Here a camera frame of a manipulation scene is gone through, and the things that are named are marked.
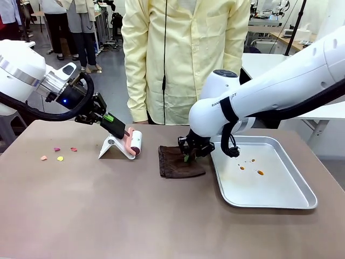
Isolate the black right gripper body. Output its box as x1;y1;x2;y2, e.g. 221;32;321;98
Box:
185;130;213;148

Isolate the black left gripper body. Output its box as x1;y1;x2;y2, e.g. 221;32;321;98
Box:
55;85;89;112

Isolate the brown cloth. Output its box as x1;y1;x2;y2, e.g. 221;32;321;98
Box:
157;145;207;179

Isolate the person's left forearm yellow sleeve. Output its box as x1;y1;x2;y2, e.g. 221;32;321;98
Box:
225;45;244;79

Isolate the person's right forearm yellow sleeve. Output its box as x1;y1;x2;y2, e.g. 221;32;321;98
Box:
126;59;148;122

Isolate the white plastic roller stand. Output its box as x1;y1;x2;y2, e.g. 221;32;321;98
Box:
98;134;137;161

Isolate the bystander in black trousers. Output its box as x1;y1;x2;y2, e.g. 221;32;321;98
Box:
40;0;68;62

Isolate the bystander in grey skirt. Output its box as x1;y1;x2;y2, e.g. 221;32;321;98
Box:
66;0;103;74

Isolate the silver metal tray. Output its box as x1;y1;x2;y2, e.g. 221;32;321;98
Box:
210;135;318;210

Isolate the black chair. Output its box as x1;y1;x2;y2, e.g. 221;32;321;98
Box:
111;12;124;41

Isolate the person in yellow shirt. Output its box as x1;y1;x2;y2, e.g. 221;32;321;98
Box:
121;0;251;125

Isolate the bystander in white coat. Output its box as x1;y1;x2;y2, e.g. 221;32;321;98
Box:
0;0;23;41

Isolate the white table with metal legs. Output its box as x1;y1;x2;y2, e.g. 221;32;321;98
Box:
280;101;345;157

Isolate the wooden workbench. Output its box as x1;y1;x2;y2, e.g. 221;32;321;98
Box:
269;31;318;53

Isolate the black tripod pole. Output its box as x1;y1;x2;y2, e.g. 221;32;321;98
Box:
285;0;304;56

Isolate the white tissue box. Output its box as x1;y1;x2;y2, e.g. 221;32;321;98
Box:
296;28;311;41

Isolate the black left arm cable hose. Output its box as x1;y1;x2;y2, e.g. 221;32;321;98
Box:
0;72;95;121

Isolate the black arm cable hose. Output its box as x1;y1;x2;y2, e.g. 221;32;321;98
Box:
0;72;95;121
244;78;345;122

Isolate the black right wrist cable bundle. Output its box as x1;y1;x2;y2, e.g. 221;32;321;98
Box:
220;121;241;159

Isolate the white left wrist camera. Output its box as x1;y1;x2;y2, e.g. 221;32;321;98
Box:
54;62;78;82

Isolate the black strap on right arm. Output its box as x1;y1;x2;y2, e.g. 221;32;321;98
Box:
219;96;240;124

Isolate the thin black hanging cable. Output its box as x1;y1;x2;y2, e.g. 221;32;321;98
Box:
161;0;168;92

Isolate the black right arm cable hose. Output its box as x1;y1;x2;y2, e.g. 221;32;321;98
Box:
244;78;345;122

